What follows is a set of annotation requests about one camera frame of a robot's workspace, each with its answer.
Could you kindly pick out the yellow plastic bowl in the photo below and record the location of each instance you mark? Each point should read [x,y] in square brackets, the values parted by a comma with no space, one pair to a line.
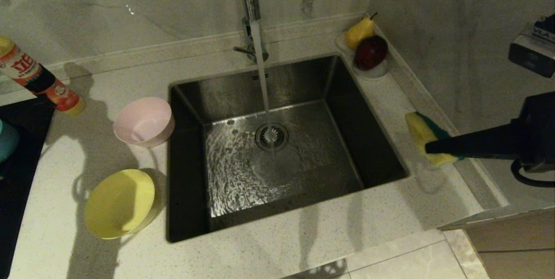
[117,205]

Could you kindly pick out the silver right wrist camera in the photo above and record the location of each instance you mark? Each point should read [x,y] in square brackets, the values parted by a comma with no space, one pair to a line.
[535,51]

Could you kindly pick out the dark red apple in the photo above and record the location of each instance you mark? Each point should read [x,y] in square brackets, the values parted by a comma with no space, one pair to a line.
[369,53]

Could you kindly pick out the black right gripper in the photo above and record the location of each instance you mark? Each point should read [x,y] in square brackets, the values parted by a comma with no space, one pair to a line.
[540,131]

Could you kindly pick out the round metal drain strainer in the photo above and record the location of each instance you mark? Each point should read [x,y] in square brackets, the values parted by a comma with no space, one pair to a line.
[279,133]

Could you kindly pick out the stainless steel sink basin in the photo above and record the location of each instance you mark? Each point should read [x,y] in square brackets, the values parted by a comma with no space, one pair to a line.
[329,170]

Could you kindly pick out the yellow dish soap bottle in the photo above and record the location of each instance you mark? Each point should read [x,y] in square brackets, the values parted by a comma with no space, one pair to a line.
[30,73]

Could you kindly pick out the blue plastic bowl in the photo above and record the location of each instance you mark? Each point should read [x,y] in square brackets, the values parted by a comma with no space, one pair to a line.
[8,142]

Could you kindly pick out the pink plastic bowl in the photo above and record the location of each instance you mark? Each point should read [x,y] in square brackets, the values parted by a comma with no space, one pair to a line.
[143,123]

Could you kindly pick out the yellow pear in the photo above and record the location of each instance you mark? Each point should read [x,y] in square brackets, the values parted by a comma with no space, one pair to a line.
[357,34]

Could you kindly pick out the black induction cooktop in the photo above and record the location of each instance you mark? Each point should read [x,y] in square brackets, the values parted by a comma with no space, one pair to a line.
[17,183]

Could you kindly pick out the yellow green sponge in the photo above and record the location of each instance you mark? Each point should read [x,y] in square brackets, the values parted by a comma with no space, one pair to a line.
[418,133]

